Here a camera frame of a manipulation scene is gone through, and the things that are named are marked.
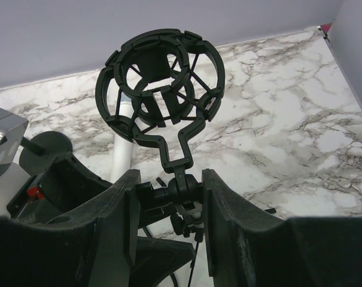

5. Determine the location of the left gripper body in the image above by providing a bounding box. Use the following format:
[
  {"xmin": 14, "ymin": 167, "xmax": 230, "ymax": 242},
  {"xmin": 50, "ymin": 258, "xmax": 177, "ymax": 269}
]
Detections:
[{"xmin": 6, "ymin": 175, "xmax": 58, "ymax": 221}]

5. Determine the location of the black round-base mic stand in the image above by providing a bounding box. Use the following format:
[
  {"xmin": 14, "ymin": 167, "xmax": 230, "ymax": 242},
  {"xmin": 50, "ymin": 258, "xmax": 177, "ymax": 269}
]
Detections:
[{"xmin": 19, "ymin": 131, "xmax": 72, "ymax": 175}]

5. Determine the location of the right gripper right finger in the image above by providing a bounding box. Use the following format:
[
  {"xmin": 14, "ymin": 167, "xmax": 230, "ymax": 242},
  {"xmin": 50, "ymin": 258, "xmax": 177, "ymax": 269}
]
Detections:
[{"xmin": 202, "ymin": 169, "xmax": 362, "ymax": 286}]

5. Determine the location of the black tripod shock-mount stand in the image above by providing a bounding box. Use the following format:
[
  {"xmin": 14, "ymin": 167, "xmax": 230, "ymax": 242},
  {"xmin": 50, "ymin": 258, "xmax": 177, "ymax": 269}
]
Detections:
[{"xmin": 95, "ymin": 27, "xmax": 277, "ymax": 287}]

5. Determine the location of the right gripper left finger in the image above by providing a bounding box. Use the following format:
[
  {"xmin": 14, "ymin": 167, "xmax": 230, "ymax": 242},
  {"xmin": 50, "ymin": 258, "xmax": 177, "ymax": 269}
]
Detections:
[{"xmin": 0, "ymin": 170, "xmax": 139, "ymax": 286}]

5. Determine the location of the white microphone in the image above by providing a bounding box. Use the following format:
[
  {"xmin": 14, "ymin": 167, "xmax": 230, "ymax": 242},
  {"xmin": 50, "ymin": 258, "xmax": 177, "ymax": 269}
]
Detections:
[{"xmin": 110, "ymin": 94, "xmax": 133, "ymax": 183}]

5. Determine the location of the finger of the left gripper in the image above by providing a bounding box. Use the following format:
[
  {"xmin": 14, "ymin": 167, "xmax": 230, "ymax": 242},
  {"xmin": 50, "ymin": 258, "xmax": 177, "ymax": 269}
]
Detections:
[
  {"xmin": 129, "ymin": 237, "xmax": 196, "ymax": 287},
  {"xmin": 39, "ymin": 152, "xmax": 111, "ymax": 213}
]

